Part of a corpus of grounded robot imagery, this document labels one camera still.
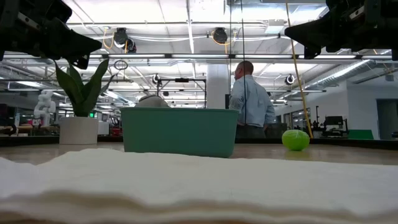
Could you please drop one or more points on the black workstation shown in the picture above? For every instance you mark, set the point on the black workstation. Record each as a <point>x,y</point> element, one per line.
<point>334,123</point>

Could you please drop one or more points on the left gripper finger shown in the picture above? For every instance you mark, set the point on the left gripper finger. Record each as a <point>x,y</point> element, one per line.
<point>82,62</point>
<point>71,45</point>

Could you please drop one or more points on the white plant pot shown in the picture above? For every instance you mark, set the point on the white plant pot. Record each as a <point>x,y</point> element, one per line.
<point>78,130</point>

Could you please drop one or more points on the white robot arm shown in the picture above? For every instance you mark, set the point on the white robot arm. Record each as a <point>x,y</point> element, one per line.
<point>43,107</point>

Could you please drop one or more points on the left arm's black wrist camera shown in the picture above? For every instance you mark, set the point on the left arm's black wrist camera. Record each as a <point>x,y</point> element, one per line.
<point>56,11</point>

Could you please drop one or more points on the black metal gantry frame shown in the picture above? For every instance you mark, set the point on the black metal gantry frame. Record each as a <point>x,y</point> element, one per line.
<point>182,80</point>

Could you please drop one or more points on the green leafy plant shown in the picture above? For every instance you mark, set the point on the green leafy plant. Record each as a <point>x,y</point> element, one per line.
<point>82,96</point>

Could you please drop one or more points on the black aluminium table frame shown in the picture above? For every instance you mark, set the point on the black aluminium table frame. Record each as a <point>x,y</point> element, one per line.
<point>28,141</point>

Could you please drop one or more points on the white folded cloth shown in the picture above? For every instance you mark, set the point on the white folded cloth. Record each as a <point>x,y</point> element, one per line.
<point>199,186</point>

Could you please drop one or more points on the person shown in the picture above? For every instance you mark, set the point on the person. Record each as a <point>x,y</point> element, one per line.
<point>152,102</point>
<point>252,102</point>

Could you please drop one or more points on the light green round produce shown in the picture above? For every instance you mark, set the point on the light green round produce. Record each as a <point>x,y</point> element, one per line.
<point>295,140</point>

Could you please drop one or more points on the teal plastic tupperware container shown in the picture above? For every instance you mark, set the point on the teal plastic tupperware container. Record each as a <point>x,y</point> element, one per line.
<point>178,132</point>

